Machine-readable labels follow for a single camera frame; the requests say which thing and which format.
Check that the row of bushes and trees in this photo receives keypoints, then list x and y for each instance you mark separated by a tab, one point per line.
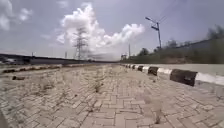
186	53

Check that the thin pole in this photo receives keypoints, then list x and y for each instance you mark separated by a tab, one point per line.
129	50

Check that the grey brick paved path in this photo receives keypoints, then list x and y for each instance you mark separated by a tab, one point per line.
110	100

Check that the black and white striped kerb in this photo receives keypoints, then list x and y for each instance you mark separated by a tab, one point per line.
181	76

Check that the low worn kerb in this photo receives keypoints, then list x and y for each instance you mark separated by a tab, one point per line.
30	68

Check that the utility pole with crossarm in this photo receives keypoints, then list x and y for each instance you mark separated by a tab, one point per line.
156	31

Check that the steel lattice pylon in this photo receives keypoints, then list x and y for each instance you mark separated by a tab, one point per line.
80	43

